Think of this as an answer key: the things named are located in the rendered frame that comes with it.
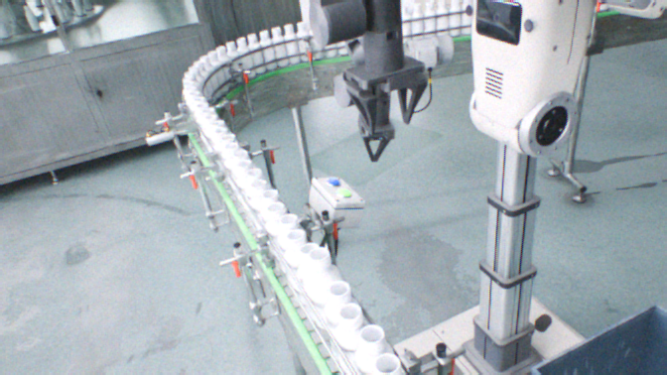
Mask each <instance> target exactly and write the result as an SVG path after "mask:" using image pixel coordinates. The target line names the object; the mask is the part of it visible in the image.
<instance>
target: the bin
mask: <svg viewBox="0 0 667 375"><path fill-rule="evenodd" d="M530 372H531V373H532V375H667V310H666V309H665V308H663V307H662V306H659V305H658V304H656V303H654V304H652V305H650V306H648V307H645V308H644V309H642V310H640V311H638V312H635V313H633V314H631V315H629V316H627V317H626V318H625V319H623V320H622V321H619V322H617V323H615V324H613V325H611V326H609V327H608V328H606V329H603V330H601V331H599V332H597V333H596V334H594V335H592V336H590V337H587V338H585V339H584V340H582V341H580V342H578V344H576V345H574V346H571V347H570V348H568V349H566V350H564V351H562V352H560V353H559V354H557V355H554V356H552V357H550V358H548V359H547V360H545V361H543V362H541V363H539V364H536V365H534V366H533V367H531V371H530Z"/></svg>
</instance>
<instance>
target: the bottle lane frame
mask: <svg viewBox="0 0 667 375"><path fill-rule="evenodd" d="M190 139H191V142H192V145H193V146H194V147H195V149H196V151H197V153H198V155H199V159H200V164H201V165H202V169H203V168H206V167H209V162H208V160H207V158H206V157H205V154H204V152H203V150H202V149H201V147H200V145H199V143H198V141H197V140H196V138H195V137H193V136H192V137H190ZM214 173H215V172H213V171H212V170H210V171H207V172H204V173H203V174H204V177H205V183H206V185H207V187H208V189H209V191H211V192H212V194H213V196H214V198H215V200H216V203H217V205H218V207H219V209H220V210H223V205H222V200H223V199H224V202H225V205H226V209H227V210H225V211H224V212H223V213H222V214H223V216H224V218H225V220H227V217H226V212H227V213H228V215H229V219H231V222H227V224H228V227H229V228H231V230H232V232H233V234H234V236H235V238H236V240H237V242H240V243H241V247H242V249H243V251H244V253H246V252H248V251H251V249H255V248H257V247H258V246H257V244H258V243H259V242H258V243H257V242H256V240H255V238H254V235H251V233H250V232H249V228H247V226H246V224H245V222H244V221H245V220H243V219H242V217H241V214H240V213H239V212H238V210H237V208H236V207H235V205H234V203H233V200H232V199H231V197H229V195H228V194H227V192H226V191H227V189H225V188H224V187H223V184H222V183H217V181H216V180H215V179H214ZM248 259H251V261H252V263H254V264H255V266H256V268H257V270H258V273H259V276H260V279H261V283H262V286H263V290H264V293H265V295H266V297H267V298H268V301H270V300H272V298H273V297H272V294H271V291H272V290H271V287H273V289H274V291H275V294H276V298H277V301H274V302H273V303H271V304H270V305H271V307H272V309H273V311H274V312H275V311H276V309H275V306H274V305H275V302H277V304H278V306H280V310H281V314H279V313H278V314H276V316H277V318H278V319H279V322H281V324H282V326H283V328H284V330H285V332H286V333H287V335H288V337H289V339H290V341H291V344H292V346H293V348H294V350H295V351H296V353H297V355H298V357H299V359H300V361H301V363H302V366H303V368H304V369H305V371H307V373H308V375H336V374H338V373H339V372H336V373H332V371H331V369H330V368H329V367H328V365H327V363H326V361H327V360H328V359H330V358H331V357H328V358H323V356H322V355H321V353H320V351H319V346H321V343H320V345H316V343H315V342H314V340H313V338H312V336H311V333H312V332H314V331H311V332H309V331H308V330H307V328H306V326H305V325H304V320H306V318H305V319H301V318H300V317H299V315H298V313H297V309H298V308H296V309H295V308H294V306H293V305H292V303H291V301H290V299H291V298H292V297H288V295H287V293H286V292H285V290H284V289H285V288H286V287H282V285H281V283H280V281H279V279H280V278H282V277H280V278H276V275H275V274H274V272H273V270H272V269H273V268H271V267H269V268H266V266H265V264H264V263H262V262H261V259H262V256H261V254H260V253H259V254H256V255H254V256H250V257H248Z"/></svg>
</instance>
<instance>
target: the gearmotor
mask: <svg viewBox="0 0 667 375"><path fill-rule="evenodd" d="M404 55H407V56H409V57H411V58H414V59H416V60H418V61H421V62H424V63H425V64H426V68H428V72H429V76H430V78H429V82H430V100H429V102H428V104H427V106H426V107H425V108H423V109H421V110H418V111H415V112H414V113H418V112H420V111H422V110H425V109H427V108H428V107H429V104H430V103H431V100H432V78H431V71H433V69H432V67H434V66H438V64H445V63H451V62H452V61H453V59H454V55H455V48H454V42H453V39H452V37H451V36H450V35H443V36H437V37H427V38H420V39H414V40H410V41H406V42H405V43H404ZM414 113H413V114H414Z"/></svg>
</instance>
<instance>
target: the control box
mask: <svg viewBox="0 0 667 375"><path fill-rule="evenodd" d="M329 179H336V180H339V185H337V186H336V185H331V184H329V183H328V180H329ZM340 188H345V189H347V190H349V191H350V195H342V194H339V193H338V190H339V189H340ZM309 204H310V205H311V206H312V207H313V209H314V210H315V211H316V212H317V213H318V215H319V216H320V217H322V215H321V212H322V211H323V210H328V211H329V212H330V219H336V218H339V217H341V216H344V217H345V220H344V221H341V222H338V223H337V235H338V231H339V230H340V229H341V228H357V227H360V222H361V218H362V213H363V209H364V206H365V201H364V200H363V198H362V197H361V196H359V195H358V194H357V193H356V192H355V191H354V190H353V189H352V188H350V187H349V186H348V185H347V184H346V183H345V182H344V181H343V180H342V179H341V178H313V180H312V186H311V191H310V197H309ZM327 243H328V242H327V237H326V236H324V237H323V239H322V241H321V243H320V246H319V247H325V245H327ZM337 245H338V239H336V240H335V255H336V256H337Z"/></svg>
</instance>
